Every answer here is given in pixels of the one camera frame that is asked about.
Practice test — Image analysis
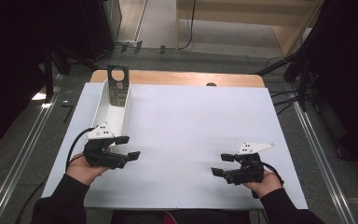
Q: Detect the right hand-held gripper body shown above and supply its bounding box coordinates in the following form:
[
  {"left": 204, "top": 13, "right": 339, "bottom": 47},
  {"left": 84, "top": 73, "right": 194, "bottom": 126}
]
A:
[{"left": 223, "top": 142, "right": 275, "bottom": 186}]

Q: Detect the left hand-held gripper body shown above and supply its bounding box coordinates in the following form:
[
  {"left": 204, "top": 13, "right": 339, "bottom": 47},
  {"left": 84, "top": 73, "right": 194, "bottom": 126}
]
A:
[{"left": 83, "top": 120, "right": 131, "bottom": 171}]

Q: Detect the white plastic bin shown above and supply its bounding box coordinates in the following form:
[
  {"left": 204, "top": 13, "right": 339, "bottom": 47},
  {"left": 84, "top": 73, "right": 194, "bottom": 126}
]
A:
[{"left": 91, "top": 78, "right": 133, "bottom": 147}]

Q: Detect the patterned dark phone case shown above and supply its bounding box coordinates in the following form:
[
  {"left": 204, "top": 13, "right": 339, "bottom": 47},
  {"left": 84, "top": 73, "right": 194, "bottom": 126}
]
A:
[{"left": 106, "top": 64, "right": 131, "bottom": 108}]

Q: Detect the person's right hand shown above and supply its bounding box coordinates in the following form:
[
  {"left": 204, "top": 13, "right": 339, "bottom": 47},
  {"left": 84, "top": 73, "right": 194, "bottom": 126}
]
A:
[{"left": 241, "top": 170, "right": 283, "bottom": 199}]

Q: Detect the person's left hand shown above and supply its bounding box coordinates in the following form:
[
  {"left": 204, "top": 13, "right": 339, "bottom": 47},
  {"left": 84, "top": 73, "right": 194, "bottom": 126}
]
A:
[{"left": 65, "top": 152, "right": 110, "bottom": 187}]

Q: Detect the person's dark clothing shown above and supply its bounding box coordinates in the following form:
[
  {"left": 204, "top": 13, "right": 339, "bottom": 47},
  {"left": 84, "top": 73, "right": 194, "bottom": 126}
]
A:
[{"left": 110, "top": 209, "right": 253, "bottom": 224}]

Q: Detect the small black angled tool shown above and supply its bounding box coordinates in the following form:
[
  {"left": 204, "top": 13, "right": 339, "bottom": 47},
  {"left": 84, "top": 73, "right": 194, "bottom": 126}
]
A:
[{"left": 61, "top": 103, "right": 76, "bottom": 124}]

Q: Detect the black metal stand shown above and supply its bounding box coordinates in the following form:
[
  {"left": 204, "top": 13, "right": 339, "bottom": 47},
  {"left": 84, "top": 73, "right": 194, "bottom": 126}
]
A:
[
  {"left": 41, "top": 43, "right": 99, "bottom": 102},
  {"left": 255, "top": 46, "right": 313, "bottom": 112}
]

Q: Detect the black cabinet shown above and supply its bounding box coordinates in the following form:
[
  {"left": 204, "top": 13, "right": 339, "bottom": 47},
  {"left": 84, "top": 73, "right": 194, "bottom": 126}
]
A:
[{"left": 79, "top": 0, "right": 123, "bottom": 62}]

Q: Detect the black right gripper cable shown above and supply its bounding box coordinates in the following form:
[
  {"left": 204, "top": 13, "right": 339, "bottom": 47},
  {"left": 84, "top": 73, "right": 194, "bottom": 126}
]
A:
[{"left": 251, "top": 161, "right": 285, "bottom": 200}]

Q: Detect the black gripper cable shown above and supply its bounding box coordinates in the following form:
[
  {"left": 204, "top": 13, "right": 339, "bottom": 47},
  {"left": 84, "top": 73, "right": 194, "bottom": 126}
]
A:
[
  {"left": 251, "top": 161, "right": 285, "bottom": 200},
  {"left": 14, "top": 126, "right": 96, "bottom": 224}
]

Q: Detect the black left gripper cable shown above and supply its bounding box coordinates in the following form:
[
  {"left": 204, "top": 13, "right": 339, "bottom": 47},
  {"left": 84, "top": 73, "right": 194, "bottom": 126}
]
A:
[{"left": 14, "top": 126, "right": 96, "bottom": 224}]

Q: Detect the metal floor rail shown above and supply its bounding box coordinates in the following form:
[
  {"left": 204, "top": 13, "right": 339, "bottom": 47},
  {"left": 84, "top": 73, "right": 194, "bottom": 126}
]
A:
[
  {"left": 0, "top": 90, "right": 61, "bottom": 224},
  {"left": 292, "top": 101, "right": 358, "bottom": 224}
]

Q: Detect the bundle of black floor cables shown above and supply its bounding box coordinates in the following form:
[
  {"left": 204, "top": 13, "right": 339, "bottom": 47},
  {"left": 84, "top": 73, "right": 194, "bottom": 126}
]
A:
[{"left": 268, "top": 88, "right": 306, "bottom": 117}]

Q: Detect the black hanging cable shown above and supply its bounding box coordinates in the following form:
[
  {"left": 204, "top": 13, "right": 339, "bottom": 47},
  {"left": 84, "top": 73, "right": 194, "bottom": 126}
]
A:
[{"left": 177, "top": 0, "right": 198, "bottom": 50}]

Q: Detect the light wooden frame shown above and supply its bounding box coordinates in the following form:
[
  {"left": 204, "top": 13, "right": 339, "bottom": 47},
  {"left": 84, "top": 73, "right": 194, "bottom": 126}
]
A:
[{"left": 175, "top": 0, "right": 325, "bottom": 58}]

